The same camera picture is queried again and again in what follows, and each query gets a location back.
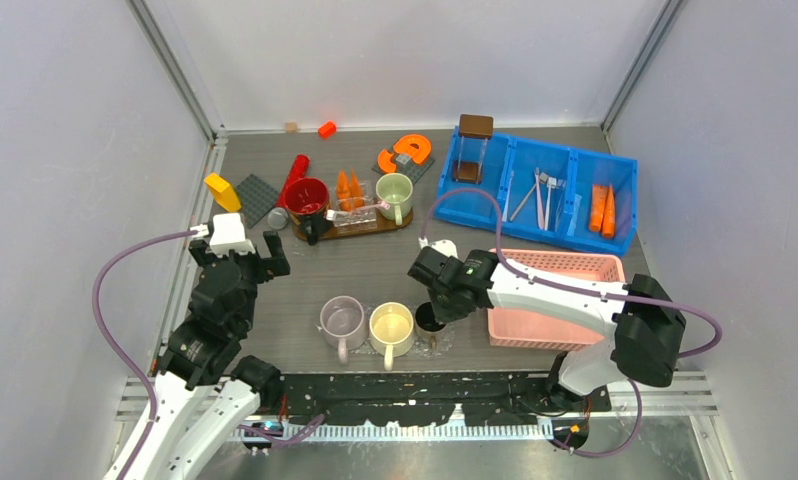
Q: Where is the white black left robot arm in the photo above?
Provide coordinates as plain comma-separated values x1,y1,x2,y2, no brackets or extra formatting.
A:
105,213,290,479

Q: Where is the brown oval wooden tray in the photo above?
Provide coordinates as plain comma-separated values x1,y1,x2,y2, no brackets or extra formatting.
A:
319,212,413,240

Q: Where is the grey baseplate with orange track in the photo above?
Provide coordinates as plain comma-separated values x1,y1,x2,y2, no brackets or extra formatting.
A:
372,133,434,184

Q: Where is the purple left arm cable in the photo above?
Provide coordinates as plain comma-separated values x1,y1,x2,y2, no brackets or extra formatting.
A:
92,225,211,480

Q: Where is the clear glass toothbrush holder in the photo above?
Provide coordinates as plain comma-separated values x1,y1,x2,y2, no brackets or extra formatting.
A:
330,180,377,232

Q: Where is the red glitter toy microphone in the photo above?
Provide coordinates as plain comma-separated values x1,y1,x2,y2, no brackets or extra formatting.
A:
267,154,310,230

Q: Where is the small red block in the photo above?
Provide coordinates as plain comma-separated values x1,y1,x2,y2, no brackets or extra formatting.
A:
317,121,337,139

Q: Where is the dark grey studded baseplate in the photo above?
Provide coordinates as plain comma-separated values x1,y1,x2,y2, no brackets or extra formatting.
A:
235,174,280,229

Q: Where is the yellow toy block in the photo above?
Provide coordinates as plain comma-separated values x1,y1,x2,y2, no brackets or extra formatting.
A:
204,173,242,213

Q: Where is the lilac translucent mug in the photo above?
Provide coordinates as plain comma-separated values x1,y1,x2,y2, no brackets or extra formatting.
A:
319,295,369,366

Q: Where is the cream yellow mug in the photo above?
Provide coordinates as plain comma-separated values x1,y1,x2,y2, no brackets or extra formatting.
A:
368,302,416,372

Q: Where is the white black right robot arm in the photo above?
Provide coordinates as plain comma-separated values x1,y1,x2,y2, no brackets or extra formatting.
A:
408,245,686,411

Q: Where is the light green mug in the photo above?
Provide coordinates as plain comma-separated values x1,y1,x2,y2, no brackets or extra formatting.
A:
375,173,413,227

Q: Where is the clear holder with brown lid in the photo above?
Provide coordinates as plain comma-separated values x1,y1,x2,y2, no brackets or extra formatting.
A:
453,114,494,185

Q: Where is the pink plastic basket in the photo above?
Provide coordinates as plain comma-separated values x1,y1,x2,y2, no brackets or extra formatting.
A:
487,249,625,351

